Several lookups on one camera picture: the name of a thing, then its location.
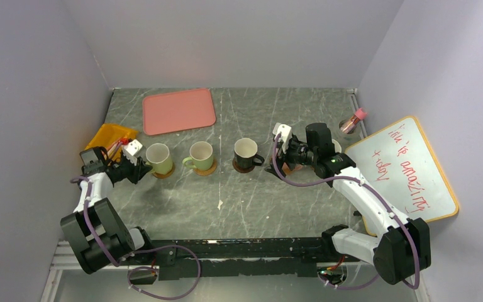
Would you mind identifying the markers in yellow bin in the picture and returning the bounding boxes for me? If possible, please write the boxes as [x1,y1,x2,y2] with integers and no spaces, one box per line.
[106,137,123,153]

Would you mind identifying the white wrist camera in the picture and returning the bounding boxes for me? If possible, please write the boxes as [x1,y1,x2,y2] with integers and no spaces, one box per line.
[121,139,143,166]
[272,123,292,153]

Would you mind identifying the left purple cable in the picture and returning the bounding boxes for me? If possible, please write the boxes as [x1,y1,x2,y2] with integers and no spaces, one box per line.
[70,176,201,302]

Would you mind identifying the pink serving tray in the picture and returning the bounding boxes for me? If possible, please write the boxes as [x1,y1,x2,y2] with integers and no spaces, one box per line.
[142,88,216,135]

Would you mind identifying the glass jar with markers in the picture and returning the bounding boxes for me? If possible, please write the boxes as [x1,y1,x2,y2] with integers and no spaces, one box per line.
[339,108,367,134]

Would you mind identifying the woven coaster tan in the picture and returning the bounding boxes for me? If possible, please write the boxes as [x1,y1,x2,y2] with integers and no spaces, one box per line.
[193,159,218,176]

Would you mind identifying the purple cable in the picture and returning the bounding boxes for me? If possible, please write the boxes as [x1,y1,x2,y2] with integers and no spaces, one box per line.
[70,176,201,302]
[271,132,421,291]

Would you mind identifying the yellow plastic bin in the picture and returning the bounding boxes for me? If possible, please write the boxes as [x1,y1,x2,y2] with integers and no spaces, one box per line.
[84,123,138,160]

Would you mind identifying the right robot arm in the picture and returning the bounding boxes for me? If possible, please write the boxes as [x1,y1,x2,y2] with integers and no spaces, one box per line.
[266,123,431,289]

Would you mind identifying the dark brown wooden coaster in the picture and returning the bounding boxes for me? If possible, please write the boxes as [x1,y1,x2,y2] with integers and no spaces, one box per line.
[232,159,255,174]

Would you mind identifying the whiteboard with yellow frame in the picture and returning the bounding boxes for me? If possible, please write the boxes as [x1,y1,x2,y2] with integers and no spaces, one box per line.
[345,116,459,222]

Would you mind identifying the green mug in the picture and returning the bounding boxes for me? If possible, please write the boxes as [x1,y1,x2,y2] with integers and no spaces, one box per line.
[145,143,173,174]
[182,141,214,171]

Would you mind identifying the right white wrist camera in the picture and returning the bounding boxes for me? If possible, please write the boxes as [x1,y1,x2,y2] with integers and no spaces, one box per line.
[272,123,292,153]

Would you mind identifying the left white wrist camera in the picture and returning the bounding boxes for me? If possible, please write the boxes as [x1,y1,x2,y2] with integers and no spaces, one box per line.
[121,139,143,166]

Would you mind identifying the light wooden coaster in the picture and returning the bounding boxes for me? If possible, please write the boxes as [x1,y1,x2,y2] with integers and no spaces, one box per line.
[151,164,176,179]

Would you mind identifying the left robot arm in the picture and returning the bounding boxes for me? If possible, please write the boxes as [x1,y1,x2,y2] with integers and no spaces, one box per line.
[60,147,155,274]

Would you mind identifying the green mug back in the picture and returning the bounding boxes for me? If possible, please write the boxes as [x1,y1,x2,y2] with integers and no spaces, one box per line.
[145,143,173,174]

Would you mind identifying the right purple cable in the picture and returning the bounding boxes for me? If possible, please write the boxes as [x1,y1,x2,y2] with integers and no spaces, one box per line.
[271,132,421,291]

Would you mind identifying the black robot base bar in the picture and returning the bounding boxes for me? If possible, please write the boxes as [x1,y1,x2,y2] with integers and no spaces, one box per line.
[113,237,361,282]

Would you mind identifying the pink mug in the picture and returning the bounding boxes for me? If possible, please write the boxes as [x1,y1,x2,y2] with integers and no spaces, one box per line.
[332,139,342,153]
[282,163,304,176]

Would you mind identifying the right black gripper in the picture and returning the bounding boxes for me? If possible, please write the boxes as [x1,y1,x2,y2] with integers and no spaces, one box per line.
[265,136,318,180]

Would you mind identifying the black mug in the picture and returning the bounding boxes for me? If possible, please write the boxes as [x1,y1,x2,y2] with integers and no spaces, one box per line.
[234,138,265,168]

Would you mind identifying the aluminium rail frame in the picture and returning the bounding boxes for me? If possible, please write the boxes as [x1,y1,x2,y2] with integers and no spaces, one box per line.
[51,232,416,287]

